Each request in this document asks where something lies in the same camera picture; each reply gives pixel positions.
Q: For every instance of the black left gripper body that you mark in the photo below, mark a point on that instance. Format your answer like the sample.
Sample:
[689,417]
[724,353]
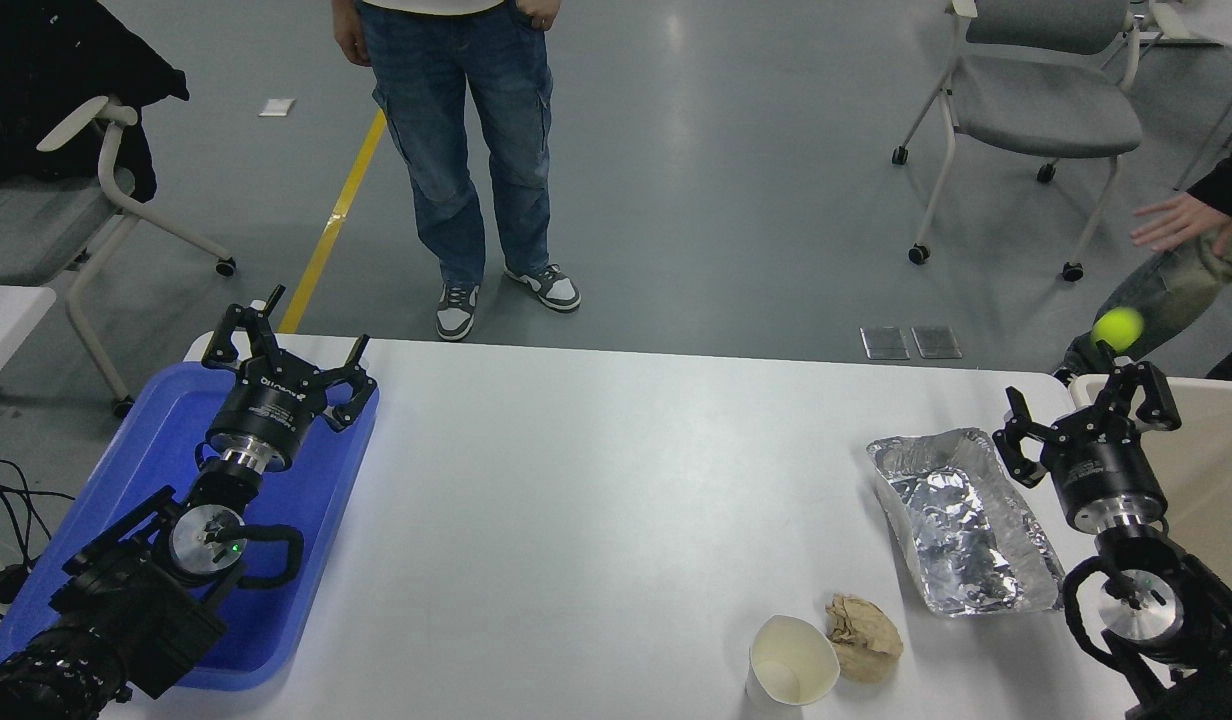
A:
[266,415]

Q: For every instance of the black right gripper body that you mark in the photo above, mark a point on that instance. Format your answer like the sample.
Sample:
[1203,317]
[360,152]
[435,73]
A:
[1106,470]

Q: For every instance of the white paper cup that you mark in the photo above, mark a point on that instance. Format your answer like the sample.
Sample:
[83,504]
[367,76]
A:
[791,660]

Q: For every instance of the person's hand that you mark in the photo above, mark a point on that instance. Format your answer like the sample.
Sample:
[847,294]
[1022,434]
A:
[1181,222]

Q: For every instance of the person's right hand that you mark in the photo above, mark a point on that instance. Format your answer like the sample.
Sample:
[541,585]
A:
[352,35]

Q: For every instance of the person's left hand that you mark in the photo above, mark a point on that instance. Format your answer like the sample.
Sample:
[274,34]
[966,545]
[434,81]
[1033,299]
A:
[539,12]

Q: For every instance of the blue plastic tray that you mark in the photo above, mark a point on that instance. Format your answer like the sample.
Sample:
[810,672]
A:
[306,480]

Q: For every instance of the green ball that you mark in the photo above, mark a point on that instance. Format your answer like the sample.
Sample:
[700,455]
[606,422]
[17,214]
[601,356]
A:
[1119,327]

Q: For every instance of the crumpled silver foil tray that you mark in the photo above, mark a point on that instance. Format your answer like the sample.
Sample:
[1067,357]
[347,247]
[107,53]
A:
[961,520]

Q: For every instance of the large pale bin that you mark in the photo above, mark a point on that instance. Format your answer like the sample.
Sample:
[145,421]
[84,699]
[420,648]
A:
[1216,470]

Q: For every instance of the person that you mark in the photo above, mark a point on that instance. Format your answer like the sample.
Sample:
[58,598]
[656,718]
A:
[466,120]
[1191,285]

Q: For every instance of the metal floor plate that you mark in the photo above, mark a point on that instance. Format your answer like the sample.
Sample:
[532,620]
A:
[936,342]
[884,343]

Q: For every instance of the grey chair with white armrest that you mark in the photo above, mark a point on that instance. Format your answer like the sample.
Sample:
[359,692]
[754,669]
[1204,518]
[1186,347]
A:
[36,220]

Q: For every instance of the small white side table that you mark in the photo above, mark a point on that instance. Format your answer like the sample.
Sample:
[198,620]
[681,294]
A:
[6,320]

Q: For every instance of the crumpled tan paper ball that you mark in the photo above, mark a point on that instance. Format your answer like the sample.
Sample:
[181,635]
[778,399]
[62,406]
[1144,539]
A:
[864,640]

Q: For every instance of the black jacket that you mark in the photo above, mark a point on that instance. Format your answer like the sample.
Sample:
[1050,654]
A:
[46,80]

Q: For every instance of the grey chair with castors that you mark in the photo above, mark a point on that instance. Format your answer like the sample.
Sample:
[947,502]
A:
[1036,100]

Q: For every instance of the white table with legs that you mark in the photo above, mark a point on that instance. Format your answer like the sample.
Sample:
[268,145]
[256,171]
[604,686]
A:
[1211,18]

